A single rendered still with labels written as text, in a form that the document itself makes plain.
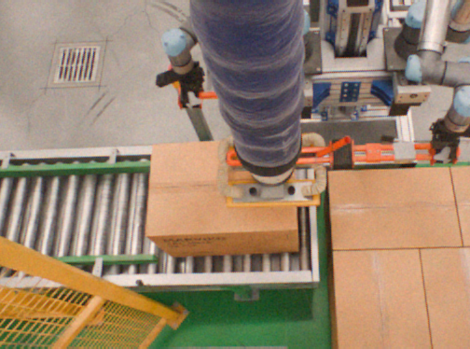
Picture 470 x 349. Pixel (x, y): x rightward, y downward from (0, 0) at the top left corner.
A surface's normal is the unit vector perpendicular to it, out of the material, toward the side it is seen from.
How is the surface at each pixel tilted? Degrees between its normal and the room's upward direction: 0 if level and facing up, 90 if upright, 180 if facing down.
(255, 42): 82
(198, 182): 0
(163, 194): 0
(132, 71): 0
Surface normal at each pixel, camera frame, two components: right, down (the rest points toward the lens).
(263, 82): 0.15, 0.74
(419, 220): -0.06, -0.39
